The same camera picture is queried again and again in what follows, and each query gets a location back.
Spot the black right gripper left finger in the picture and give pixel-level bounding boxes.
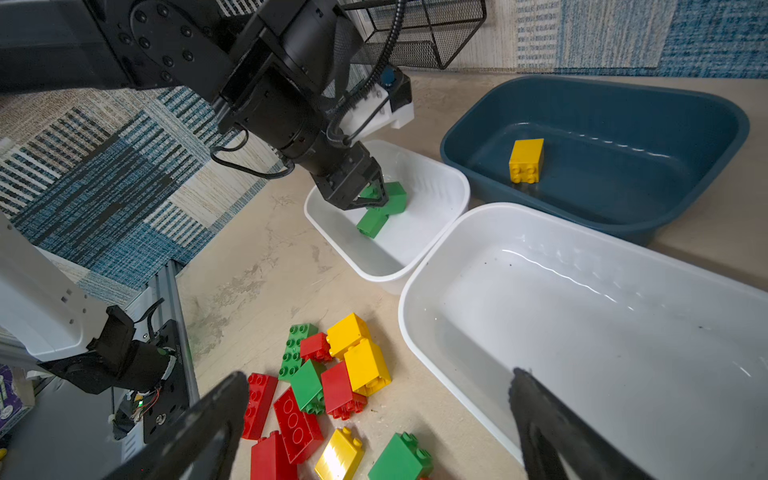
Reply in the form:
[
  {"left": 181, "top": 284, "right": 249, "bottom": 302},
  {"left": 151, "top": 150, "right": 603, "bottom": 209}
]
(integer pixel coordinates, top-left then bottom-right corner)
[{"left": 107, "top": 371, "right": 249, "bottom": 479}]

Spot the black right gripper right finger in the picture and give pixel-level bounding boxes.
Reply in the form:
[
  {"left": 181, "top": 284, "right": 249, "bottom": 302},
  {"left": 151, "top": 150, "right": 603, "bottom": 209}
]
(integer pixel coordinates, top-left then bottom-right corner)
[{"left": 509, "top": 368, "right": 650, "bottom": 479}]

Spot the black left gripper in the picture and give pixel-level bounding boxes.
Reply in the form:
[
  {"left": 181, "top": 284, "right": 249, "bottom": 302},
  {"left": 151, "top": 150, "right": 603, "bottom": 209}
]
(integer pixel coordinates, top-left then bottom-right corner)
[{"left": 312, "top": 143, "right": 384, "bottom": 210}]

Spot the long red lego brick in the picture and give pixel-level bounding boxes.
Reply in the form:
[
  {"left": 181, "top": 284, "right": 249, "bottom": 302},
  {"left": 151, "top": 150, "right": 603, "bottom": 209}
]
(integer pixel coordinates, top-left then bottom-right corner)
[{"left": 242, "top": 373, "right": 278, "bottom": 440}]

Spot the long green lego brick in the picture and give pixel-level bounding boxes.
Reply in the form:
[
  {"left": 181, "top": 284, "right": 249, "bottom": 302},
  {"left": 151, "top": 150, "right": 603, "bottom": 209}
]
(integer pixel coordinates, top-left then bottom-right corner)
[
  {"left": 368, "top": 432, "right": 434, "bottom": 480},
  {"left": 278, "top": 323, "right": 318, "bottom": 381}
]

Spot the yellow lego brick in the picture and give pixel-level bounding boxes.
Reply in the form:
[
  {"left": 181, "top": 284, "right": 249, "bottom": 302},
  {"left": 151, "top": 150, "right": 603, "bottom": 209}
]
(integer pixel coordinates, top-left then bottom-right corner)
[
  {"left": 508, "top": 138, "right": 544, "bottom": 184},
  {"left": 314, "top": 427, "right": 364, "bottom": 480},
  {"left": 327, "top": 313, "right": 371, "bottom": 361},
  {"left": 344, "top": 338, "right": 391, "bottom": 397}
]

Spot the small red lego brick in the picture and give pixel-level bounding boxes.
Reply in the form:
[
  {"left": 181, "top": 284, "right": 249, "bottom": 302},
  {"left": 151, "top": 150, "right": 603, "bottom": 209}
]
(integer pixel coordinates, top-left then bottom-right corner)
[{"left": 300, "top": 332, "right": 334, "bottom": 363}]

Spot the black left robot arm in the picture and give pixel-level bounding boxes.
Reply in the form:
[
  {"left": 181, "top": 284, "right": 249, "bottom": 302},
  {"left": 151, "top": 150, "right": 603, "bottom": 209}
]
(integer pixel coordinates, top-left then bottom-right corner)
[{"left": 1, "top": 1, "right": 411, "bottom": 210}]

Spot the red lego brick bottom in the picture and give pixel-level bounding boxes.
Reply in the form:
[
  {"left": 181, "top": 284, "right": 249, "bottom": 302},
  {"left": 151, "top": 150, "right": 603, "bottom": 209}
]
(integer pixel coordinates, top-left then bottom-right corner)
[{"left": 250, "top": 431, "right": 299, "bottom": 480}]

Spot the white left plastic bin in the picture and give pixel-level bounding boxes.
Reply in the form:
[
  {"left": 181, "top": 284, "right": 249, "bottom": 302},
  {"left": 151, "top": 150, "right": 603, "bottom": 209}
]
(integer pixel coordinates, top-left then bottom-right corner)
[{"left": 304, "top": 140, "right": 470, "bottom": 295}]

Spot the white plastic bin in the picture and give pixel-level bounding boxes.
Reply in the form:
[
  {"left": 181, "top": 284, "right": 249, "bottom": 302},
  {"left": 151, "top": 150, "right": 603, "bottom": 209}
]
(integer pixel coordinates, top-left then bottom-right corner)
[
  {"left": 399, "top": 203, "right": 767, "bottom": 479},
  {"left": 304, "top": 140, "right": 470, "bottom": 295}
]

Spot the red flat lego brick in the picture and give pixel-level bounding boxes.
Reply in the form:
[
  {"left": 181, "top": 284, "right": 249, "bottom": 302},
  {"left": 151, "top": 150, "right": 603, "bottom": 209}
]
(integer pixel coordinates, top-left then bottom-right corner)
[{"left": 273, "top": 388, "right": 324, "bottom": 465}]

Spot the white right plastic bin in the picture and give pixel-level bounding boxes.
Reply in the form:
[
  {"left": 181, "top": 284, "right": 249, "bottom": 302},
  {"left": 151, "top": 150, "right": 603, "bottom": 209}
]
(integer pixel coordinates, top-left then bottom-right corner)
[{"left": 399, "top": 203, "right": 767, "bottom": 479}]

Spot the red lego brick centre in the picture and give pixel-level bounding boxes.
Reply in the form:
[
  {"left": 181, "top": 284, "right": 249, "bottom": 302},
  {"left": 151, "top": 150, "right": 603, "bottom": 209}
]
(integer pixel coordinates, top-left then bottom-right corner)
[{"left": 321, "top": 361, "right": 367, "bottom": 421}]

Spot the dark teal plastic bin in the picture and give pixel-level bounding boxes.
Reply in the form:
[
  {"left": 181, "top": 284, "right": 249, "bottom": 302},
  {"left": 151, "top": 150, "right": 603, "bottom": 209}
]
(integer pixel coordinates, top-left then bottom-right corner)
[{"left": 440, "top": 75, "right": 750, "bottom": 245}]

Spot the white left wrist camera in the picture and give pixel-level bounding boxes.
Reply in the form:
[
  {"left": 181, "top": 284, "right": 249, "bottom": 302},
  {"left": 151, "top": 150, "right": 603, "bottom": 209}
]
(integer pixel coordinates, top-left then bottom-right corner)
[{"left": 340, "top": 66, "right": 415, "bottom": 141}]

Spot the black wire shelf rack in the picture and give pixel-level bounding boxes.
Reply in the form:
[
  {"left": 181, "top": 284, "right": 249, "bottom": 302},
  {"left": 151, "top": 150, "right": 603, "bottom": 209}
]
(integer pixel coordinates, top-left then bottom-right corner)
[{"left": 340, "top": 0, "right": 487, "bottom": 70}]

